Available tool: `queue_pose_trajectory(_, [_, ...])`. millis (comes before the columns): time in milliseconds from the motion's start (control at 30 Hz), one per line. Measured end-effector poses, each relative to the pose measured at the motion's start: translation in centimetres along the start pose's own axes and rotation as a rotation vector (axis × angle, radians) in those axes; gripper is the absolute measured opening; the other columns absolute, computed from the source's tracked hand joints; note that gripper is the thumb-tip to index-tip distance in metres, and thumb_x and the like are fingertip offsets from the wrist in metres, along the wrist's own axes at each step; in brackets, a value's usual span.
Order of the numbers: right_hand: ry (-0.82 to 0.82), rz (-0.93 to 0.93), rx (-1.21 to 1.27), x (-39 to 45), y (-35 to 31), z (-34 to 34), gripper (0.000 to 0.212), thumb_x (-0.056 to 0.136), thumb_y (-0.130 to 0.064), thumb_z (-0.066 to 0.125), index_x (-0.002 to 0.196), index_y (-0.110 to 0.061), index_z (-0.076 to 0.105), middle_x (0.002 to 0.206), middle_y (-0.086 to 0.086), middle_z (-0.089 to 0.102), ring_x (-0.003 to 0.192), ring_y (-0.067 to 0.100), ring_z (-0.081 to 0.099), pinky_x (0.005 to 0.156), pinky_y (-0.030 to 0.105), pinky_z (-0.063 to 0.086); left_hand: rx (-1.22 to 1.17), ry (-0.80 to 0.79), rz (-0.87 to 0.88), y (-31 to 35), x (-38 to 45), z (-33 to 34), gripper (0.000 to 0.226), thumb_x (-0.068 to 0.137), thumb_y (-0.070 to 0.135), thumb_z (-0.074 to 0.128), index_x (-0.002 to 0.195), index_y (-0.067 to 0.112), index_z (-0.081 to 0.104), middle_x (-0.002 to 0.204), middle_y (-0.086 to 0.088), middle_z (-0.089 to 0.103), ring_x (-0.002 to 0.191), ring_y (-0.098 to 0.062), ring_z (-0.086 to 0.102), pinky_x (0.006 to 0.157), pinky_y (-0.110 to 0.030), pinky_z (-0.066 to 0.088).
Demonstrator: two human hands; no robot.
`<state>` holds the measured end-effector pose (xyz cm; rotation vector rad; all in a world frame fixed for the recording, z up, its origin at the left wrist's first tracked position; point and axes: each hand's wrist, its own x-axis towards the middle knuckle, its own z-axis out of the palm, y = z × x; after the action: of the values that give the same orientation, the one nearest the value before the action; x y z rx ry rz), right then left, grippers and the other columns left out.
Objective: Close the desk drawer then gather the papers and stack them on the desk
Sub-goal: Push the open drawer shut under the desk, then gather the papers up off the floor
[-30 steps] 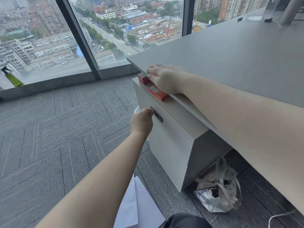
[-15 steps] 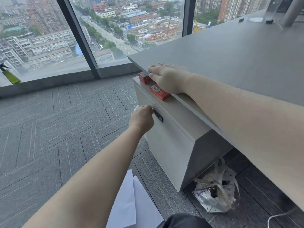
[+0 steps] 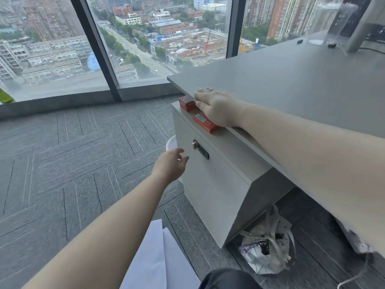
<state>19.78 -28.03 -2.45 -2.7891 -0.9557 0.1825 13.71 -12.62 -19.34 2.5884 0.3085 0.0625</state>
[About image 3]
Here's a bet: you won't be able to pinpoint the red small box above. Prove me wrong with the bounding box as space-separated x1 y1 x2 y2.
193 113 224 134
178 96 200 112

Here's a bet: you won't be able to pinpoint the dark window mullion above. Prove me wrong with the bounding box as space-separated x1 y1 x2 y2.
69 0 123 102
226 0 248 59

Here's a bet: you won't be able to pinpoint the clear plastic container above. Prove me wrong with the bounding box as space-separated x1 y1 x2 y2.
306 0 359 46

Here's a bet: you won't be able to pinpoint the person's right hand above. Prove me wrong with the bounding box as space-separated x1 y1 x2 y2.
194 88 250 128

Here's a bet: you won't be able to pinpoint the person's right forearm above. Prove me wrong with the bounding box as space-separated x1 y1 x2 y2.
238 102 385 257

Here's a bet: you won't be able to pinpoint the black combination lock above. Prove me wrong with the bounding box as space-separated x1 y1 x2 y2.
192 139 210 160

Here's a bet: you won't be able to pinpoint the black trousers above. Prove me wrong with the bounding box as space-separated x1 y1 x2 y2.
198 268 263 289

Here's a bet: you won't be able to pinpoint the white cable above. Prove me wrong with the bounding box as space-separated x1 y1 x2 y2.
337 254 371 289

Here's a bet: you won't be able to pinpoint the white tote bag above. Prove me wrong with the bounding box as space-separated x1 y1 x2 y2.
239 205 297 275

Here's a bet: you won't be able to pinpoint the grey monitor stand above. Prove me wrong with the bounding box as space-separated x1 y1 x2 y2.
345 0 385 54

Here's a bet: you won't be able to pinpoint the person's left forearm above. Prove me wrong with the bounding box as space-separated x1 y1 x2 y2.
21 173 181 289

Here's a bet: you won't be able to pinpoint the white paper sheet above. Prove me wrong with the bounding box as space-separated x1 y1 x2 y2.
120 220 201 289

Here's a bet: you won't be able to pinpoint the white drawer cabinet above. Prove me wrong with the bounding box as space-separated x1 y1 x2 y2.
171 101 296 249

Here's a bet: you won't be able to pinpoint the white power strip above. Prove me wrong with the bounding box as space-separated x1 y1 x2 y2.
336 219 376 254

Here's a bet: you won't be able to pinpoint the person's left hand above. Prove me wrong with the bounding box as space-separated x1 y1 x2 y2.
152 148 189 185

